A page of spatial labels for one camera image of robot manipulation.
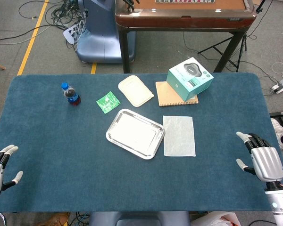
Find white paper sheet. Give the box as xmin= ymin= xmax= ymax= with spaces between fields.
xmin=162 ymin=115 xmax=196 ymax=157

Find green foil sachet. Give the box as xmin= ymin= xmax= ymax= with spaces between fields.
xmin=96 ymin=91 xmax=121 ymax=114

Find beige plastic container lid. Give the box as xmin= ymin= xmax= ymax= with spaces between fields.
xmin=117 ymin=75 xmax=154 ymax=108

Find white plastic bag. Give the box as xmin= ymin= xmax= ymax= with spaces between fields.
xmin=191 ymin=211 xmax=241 ymax=226

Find blue felt table cover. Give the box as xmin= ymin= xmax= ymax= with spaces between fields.
xmin=0 ymin=72 xmax=283 ymax=214

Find cola bottle blue cap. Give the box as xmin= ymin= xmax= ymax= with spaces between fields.
xmin=61 ymin=82 xmax=82 ymax=106

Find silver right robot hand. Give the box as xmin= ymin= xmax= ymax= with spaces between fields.
xmin=235 ymin=131 xmax=283 ymax=192

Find silver metal tray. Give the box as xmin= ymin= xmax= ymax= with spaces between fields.
xmin=105 ymin=108 xmax=166 ymax=160

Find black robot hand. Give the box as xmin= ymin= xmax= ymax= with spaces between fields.
xmin=122 ymin=0 xmax=140 ymax=11

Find black cable tangle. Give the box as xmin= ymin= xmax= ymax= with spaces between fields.
xmin=18 ymin=0 xmax=88 ymax=31

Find white cable coil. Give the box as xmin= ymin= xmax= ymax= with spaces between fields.
xmin=271 ymin=61 xmax=283 ymax=78

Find white sneaker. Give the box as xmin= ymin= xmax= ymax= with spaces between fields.
xmin=270 ymin=117 xmax=283 ymax=150

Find white power strip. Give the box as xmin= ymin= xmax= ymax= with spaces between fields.
xmin=270 ymin=77 xmax=283 ymax=94
xmin=63 ymin=25 xmax=85 ymax=45

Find grey robot torso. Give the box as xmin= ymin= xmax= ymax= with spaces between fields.
xmin=88 ymin=211 xmax=191 ymax=226

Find tan leather shoe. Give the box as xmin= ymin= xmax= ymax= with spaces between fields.
xmin=35 ymin=211 xmax=70 ymax=226

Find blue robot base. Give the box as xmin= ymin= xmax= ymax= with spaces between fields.
xmin=76 ymin=0 xmax=136 ymax=64

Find brown mahjong table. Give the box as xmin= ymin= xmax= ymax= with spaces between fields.
xmin=115 ymin=0 xmax=258 ymax=73

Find row of mahjong tiles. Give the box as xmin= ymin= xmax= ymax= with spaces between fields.
xmin=155 ymin=0 xmax=215 ymax=4

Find brown spiral notebook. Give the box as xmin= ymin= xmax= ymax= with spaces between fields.
xmin=155 ymin=81 xmax=199 ymax=107

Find teal product box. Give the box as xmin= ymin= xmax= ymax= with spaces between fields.
xmin=166 ymin=56 xmax=215 ymax=102

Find black tripod stand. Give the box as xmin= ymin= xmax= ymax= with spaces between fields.
xmin=198 ymin=0 xmax=267 ymax=73

